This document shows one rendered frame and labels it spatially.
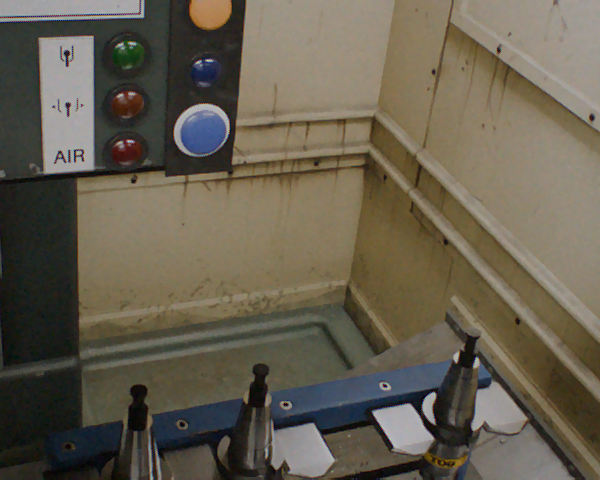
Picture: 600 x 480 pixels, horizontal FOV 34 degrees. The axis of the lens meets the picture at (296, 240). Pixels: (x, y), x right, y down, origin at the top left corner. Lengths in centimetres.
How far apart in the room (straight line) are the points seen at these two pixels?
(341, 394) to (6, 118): 54
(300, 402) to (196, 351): 108
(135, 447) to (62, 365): 72
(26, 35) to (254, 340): 158
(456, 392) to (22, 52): 58
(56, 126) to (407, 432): 54
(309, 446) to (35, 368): 70
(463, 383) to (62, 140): 52
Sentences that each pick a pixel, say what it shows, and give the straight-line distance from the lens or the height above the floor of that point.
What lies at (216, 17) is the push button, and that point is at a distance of 59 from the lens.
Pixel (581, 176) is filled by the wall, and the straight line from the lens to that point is 145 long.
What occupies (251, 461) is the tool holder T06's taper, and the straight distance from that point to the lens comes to 92.
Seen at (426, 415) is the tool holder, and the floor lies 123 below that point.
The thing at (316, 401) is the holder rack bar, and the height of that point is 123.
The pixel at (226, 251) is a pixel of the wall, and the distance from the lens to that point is 200.
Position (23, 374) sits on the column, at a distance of 157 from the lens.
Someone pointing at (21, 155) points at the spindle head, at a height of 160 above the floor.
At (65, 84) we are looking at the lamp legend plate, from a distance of 59.
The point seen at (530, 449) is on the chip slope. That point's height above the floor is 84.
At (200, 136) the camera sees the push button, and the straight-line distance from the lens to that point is 62.
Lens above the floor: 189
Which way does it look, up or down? 32 degrees down
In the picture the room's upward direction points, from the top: 7 degrees clockwise
